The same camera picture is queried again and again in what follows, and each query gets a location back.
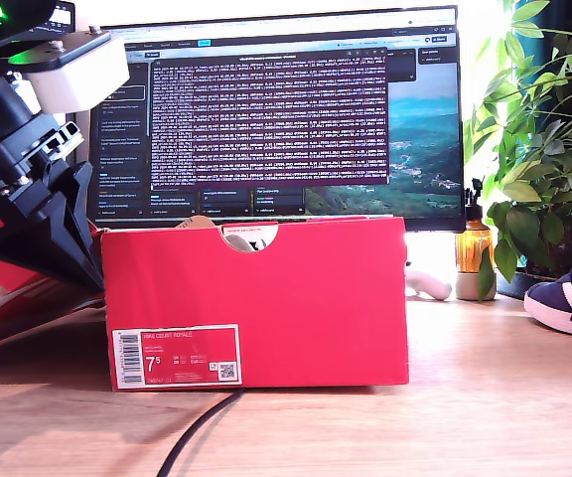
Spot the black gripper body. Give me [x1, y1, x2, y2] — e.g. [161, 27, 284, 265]
[0, 74, 86, 240]

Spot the red Nike shoebox lid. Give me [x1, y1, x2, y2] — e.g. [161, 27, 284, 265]
[0, 221, 108, 355]

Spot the blue suede Gazelle shoe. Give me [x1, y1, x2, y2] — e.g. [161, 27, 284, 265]
[522, 247, 572, 340]
[223, 233, 270, 253]

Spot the red Nike shoebox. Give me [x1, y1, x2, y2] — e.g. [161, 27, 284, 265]
[99, 216, 410, 393]

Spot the brown packing paper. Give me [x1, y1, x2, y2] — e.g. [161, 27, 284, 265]
[176, 216, 216, 230]

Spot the large black computer monitor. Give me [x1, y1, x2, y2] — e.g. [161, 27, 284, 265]
[86, 4, 467, 234]

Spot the white handheld controller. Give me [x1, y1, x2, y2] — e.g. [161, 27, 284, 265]
[404, 270, 454, 301]

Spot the amber pump bottle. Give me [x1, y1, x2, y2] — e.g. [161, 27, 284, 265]
[457, 177, 495, 274]

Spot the small white pot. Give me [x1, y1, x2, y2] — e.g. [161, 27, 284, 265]
[456, 270, 499, 302]

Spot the black plant tray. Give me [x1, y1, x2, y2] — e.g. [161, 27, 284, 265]
[497, 270, 558, 300]

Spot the green leafy potted plant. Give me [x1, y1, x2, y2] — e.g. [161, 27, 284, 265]
[464, 0, 572, 302]

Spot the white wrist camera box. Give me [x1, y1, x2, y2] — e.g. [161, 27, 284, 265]
[0, 27, 131, 115]

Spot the black cable on table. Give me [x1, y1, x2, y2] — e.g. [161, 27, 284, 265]
[155, 387, 245, 477]

